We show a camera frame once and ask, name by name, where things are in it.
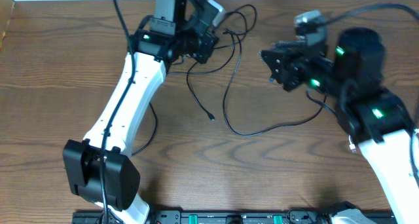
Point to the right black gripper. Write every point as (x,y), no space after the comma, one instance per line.
(289,62)

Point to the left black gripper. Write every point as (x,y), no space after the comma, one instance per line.
(208,42)

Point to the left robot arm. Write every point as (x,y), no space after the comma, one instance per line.
(98,167)

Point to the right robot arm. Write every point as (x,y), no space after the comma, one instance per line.
(375,118)

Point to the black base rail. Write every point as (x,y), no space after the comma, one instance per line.
(179,217)

